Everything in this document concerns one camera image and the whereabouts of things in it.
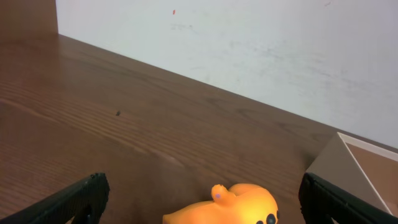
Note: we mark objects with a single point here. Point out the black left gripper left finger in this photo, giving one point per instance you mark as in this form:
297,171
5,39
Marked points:
81,202

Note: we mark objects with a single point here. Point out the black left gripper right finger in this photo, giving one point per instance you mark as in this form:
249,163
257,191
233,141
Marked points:
324,203

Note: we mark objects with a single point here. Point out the white cardboard box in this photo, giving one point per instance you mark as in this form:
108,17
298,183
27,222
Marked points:
364,170

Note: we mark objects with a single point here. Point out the orange rubber duck toy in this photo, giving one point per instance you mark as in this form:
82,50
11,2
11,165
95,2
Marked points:
241,203

